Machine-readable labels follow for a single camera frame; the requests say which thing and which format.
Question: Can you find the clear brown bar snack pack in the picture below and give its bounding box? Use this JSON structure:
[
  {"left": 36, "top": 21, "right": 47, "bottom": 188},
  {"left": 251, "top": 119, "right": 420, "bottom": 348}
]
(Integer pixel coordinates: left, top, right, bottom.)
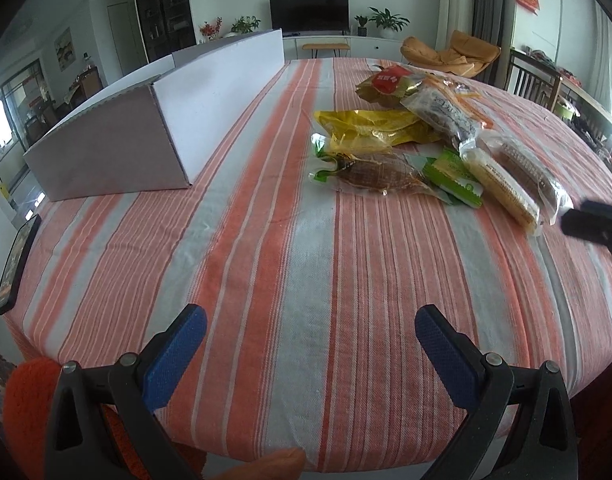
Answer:
[{"left": 480, "top": 131, "right": 573, "bottom": 226}]

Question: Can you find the yellow corn vacuum pack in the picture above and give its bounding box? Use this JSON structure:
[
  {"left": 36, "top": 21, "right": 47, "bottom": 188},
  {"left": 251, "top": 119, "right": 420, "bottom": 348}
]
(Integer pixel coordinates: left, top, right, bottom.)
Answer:
[{"left": 460, "top": 148, "right": 540, "bottom": 235}]

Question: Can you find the green cracker packet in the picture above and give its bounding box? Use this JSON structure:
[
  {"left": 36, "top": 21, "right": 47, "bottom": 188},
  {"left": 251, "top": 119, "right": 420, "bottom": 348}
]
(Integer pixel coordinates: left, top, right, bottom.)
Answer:
[{"left": 423, "top": 148, "right": 483, "bottom": 209}]

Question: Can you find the orange clear brown snack bag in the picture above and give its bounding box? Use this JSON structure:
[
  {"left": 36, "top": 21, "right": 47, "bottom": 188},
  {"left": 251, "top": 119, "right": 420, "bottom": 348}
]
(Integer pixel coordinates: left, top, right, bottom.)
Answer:
[{"left": 400, "top": 74, "right": 494, "bottom": 152}]

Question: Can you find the clear vacuum brown snack pack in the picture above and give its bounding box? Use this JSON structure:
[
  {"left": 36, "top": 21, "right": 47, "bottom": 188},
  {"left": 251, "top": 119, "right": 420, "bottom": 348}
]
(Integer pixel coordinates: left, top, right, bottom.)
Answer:
[{"left": 309, "top": 133, "right": 452, "bottom": 205}]

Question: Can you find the red gold mushroom snack bag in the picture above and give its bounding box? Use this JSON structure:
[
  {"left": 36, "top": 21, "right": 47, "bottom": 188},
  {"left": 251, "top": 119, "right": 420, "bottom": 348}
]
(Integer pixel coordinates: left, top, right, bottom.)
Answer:
[{"left": 356, "top": 65, "right": 426, "bottom": 108}]

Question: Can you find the yellow snack bag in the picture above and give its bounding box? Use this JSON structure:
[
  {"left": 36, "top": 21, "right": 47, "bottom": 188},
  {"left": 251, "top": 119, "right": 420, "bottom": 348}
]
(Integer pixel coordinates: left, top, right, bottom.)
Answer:
[{"left": 314, "top": 108, "right": 440, "bottom": 154}]

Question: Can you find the dark wooden chair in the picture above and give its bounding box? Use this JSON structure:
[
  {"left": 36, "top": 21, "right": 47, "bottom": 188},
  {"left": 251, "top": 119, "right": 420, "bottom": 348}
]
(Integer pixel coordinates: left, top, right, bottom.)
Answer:
[{"left": 504, "top": 49, "right": 562, "bottom": 112}]

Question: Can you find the cluttered side table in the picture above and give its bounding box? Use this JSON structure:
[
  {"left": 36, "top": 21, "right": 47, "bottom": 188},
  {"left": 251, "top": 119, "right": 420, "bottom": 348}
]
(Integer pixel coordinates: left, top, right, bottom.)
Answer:
[{"left": 510, "top": 46, "right": 612, "bottom": 181}]

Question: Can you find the black smartphone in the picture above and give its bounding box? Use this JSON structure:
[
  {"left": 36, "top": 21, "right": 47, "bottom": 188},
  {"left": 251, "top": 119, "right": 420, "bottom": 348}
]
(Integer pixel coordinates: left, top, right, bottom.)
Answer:
[{"left": 0, "top": 214, "right": 41, "bottom": 316}]

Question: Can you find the striped orange tablecloth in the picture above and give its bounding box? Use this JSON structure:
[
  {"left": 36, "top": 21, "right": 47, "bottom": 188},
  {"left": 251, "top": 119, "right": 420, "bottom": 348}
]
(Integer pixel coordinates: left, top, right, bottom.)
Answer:
[{"left": 6, "top": 58, "right": 612, "bottom": 471}]

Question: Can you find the orange lounge chair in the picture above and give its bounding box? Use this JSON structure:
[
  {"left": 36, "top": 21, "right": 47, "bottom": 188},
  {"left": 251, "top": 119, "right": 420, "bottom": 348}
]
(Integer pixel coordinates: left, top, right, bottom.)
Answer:
[{"left": 400, "top": 30, "right": 501, "bottom": 78}]

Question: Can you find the grey curtain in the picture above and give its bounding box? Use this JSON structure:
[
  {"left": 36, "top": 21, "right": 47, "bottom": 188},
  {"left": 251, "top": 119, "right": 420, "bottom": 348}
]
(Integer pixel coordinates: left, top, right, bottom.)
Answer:
[{"left": 472, "top": 0, "right": 515, "bottom": 88}]

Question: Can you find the white cardboard box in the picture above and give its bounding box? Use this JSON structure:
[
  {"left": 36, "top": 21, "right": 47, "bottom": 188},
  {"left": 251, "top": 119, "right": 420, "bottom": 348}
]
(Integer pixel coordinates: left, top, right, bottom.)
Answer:
[{"left": 24, "top": 30, "right": 284, "bottom": 202}]

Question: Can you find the green potted plant right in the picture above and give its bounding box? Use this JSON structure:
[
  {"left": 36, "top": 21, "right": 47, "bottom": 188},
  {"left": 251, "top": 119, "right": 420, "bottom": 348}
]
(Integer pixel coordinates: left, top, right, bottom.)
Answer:
[{"left": 369, "top": 6, "right": 410, "bottom": 39}]

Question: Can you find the small potted plant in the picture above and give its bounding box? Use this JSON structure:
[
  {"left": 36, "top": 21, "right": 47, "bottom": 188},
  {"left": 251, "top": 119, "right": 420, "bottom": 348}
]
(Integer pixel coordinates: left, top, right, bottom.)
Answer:
[{"left": 355, "top": 15, "right": 369, "bottom": 37}]

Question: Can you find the small wooden bench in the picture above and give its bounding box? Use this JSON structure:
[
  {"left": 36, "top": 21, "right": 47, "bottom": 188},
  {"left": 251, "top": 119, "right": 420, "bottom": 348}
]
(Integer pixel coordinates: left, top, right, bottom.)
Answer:
[{"left": 302, "top": 42, "right": 350, "bottom": 58}]

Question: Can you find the white tv cabinet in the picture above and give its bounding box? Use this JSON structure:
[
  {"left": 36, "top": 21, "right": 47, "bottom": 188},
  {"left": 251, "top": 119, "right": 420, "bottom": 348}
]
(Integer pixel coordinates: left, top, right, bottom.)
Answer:
[{"left": 282, "top": 36, "right": 402, "bottom": 62}]

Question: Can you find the black television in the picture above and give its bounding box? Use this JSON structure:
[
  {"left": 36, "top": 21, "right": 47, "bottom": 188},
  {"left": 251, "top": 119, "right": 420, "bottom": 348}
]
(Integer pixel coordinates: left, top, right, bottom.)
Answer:
[{"left": 269, "top": 0, "right": 349, "bottom": 35}]

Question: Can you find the red flower vase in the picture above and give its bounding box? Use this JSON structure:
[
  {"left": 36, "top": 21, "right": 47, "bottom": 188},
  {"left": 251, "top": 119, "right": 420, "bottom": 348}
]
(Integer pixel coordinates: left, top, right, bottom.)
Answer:
[{"left": 199, "top": 16, "right": 222, "bottom": 42}]

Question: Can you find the green plant left of tv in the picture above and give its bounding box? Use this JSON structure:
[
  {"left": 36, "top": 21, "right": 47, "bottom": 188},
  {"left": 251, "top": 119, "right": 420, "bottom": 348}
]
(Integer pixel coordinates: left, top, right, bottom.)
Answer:
[{"left": 231, "top": 15, "right": 262, "bottom": 35}]

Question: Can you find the dark glass display cabinet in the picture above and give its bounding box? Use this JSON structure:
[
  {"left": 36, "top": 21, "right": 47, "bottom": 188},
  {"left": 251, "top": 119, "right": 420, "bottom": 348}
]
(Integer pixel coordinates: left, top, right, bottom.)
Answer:
[{"left": 135, "top": 0, "right": 195, "bottom": 62}]

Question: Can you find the framed wall painting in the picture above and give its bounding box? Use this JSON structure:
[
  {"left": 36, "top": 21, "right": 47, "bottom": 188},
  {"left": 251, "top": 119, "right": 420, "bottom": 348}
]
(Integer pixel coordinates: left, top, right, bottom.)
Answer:
[{"left": 54, "top": 27, "right": 76, "bottom": 72}]

